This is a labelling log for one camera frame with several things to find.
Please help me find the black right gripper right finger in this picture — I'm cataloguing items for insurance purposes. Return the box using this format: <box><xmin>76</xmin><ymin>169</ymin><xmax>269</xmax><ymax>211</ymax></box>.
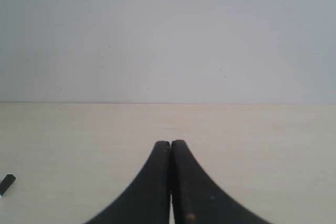
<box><xmin>171</xmin><ymin>140</ymin><xmax>268</xmax><ymax>223</ymax></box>

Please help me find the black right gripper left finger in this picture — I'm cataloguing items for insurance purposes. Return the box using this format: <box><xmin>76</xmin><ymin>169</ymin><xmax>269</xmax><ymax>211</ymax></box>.
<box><xmin>87</xmin><ymin>141</ymin><xmax>171</xmax><ymax>224</ymax></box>

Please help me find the black and white whiteboard marker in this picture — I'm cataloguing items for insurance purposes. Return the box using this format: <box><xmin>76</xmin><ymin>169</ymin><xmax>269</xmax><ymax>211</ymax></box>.
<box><xmin>0</xmin><ymin>174</ymin><xmax>16</xmax><ymax>198</ymax></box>

